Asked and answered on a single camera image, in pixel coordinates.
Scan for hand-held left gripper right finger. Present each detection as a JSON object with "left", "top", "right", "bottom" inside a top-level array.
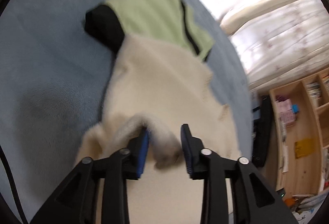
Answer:
[{"left": 180, "top": 124, "right": 299, "bottom": 224}]

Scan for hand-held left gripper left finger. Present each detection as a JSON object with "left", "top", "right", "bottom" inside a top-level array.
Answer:
[{"left": 29, "top": 128, "right": 151, "bottom": 224}]

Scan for cream fluffy cardigan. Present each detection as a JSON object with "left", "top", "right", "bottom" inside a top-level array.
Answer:
[{"left": 74, "top": 34, "right": 243, "bottom": 224}]

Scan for black case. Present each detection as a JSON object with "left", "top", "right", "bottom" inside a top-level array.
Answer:
[{"left": 252, "top": 95, "right": 274, "bottom": 168}]

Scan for white paper sheets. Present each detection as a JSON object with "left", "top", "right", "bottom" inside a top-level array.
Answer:
[{"left": 279, "top": 121, "right": 291, "bottom": 173}]

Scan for pink drawer organizer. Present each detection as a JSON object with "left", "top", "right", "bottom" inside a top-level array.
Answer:
[{"left": 275, "top": 98, "right": 296, "bottom": 125}]

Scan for wooden shelf unit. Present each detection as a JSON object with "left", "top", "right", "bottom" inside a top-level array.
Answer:
[{"left": 267, "top": 67, "right": 329, "bottom": 196}]

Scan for black white cartoon print cloth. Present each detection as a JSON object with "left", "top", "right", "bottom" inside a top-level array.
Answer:
[{"left": 292, "top": 192, "right": 329, "bottom": 222}]

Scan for row of books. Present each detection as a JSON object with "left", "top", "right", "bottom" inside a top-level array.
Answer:
[{"left": 307, "top": 82, "right": 322, "bottom": 100}]

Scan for light green black-trimmed garment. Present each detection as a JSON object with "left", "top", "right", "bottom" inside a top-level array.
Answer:
[{"left": 85, "top": 0, "right": 216, "bottom": 62}]

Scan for blue fleece bed blanket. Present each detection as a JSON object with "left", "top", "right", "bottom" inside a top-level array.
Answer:
[{"left": 0, "top": 0, "right": 254, "bottom": 224}]

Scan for black cable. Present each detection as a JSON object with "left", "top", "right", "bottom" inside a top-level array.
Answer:
[{"left": 0, "top": 144, "right": 29, "bottom": 224}]

